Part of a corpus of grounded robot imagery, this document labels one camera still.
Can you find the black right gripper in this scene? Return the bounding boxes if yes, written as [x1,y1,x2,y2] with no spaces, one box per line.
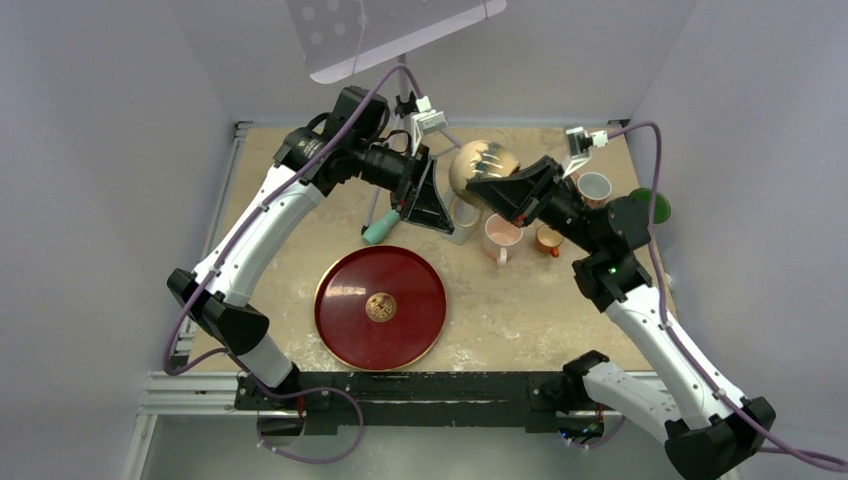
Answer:
[468,154,603,254]

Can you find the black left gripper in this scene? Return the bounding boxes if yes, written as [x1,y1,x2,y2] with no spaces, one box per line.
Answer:
[352,138,454,232]

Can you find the pink upside-down mug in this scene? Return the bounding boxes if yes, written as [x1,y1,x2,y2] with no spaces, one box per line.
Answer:
[482,214,524,267]

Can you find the beige round upside-down mug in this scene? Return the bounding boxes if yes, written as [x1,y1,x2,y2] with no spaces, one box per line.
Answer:
[448,140,520,209]

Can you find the small orange cup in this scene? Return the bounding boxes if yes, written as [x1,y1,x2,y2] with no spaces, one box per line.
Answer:
[535,225,564,258]

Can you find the pink flower mug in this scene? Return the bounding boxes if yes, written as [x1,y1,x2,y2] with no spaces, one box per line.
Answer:
[575,172,612,208]

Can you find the tall cream upside-down mug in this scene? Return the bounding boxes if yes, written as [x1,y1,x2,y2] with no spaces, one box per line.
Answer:
[629,188,672,226]

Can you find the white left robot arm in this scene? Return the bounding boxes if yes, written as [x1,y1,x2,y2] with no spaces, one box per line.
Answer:
[168,86,455,409]

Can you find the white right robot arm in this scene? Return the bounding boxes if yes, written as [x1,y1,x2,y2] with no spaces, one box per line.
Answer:
[466,157,776,479]

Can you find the white metronome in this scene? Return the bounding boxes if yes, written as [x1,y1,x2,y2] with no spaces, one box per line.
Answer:
[441,189,482,246]

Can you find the round red tray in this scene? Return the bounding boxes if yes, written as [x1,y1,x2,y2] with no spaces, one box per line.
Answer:
[313,245,447,372]

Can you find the purple music stand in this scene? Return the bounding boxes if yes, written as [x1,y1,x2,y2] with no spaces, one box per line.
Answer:
[262,1,506,237]

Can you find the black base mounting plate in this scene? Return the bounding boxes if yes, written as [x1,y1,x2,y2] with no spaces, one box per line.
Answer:
[234,371,618,440]

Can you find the teal recorder flute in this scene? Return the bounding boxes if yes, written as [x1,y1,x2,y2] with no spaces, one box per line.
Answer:
[361,210,400,246]

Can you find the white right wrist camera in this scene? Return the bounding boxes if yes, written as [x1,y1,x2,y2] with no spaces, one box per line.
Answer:
[563,127,609,176]

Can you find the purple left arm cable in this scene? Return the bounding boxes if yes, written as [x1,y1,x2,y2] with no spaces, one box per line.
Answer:
[162,62,425,465]

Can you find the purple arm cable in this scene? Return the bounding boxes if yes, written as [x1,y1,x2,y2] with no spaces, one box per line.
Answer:
[162,62,425,465]
[566,121,848,473]

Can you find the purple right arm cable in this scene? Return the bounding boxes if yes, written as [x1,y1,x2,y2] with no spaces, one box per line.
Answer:
[566,121,848,473]

